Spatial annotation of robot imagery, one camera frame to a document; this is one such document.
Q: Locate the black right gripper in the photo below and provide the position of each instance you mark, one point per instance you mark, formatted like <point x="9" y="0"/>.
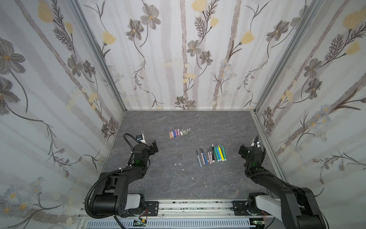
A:
<point x="248" y="151"/>

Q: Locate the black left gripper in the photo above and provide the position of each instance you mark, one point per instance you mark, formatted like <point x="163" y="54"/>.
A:
<point x="151" y="151"/>

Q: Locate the yellow highlighter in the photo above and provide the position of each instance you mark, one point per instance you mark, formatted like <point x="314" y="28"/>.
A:
<point x="220" y="154"/>

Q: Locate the light blue highlighter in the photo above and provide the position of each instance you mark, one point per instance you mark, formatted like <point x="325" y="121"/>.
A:
<point x="218" y="153"/>

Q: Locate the teal green highlighter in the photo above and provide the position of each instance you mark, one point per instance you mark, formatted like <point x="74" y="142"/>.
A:
<point x="217" y="158"/>

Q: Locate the black pen white cap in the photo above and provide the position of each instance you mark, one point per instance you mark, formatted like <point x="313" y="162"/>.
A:
<point x="212" y="153"/>

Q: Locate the lilac pen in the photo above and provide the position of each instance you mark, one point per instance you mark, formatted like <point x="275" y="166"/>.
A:
<point x="202" y="156"/>

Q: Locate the purple capped pink pen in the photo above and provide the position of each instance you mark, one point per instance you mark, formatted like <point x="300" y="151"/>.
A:
<point x="209" y="155"/>

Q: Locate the dark blue pen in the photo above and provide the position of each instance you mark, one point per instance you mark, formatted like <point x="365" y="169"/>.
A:
<point x="205" y="160"/>

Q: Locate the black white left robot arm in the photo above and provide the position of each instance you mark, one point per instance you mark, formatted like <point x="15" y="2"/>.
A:
<point x="109" y="195"/>

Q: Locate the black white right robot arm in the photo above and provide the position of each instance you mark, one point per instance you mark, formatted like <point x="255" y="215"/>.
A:
<point x="295" y="207"/>

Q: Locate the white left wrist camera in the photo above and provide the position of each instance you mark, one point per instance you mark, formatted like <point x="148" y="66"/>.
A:
<point x="141" y="138"/>

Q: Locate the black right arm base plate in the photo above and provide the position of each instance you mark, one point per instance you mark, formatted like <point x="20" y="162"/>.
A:
<point x="240" y="208"/>

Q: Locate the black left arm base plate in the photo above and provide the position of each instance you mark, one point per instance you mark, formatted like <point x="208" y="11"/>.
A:
<point x="151" y="209"/>

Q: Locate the aluminium front rail frame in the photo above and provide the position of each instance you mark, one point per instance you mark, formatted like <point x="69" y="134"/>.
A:
<point x="184" y="209"/>

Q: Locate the white slotted cable duct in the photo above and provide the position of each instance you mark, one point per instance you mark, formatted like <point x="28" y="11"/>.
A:
<point x="188" y="224"/>

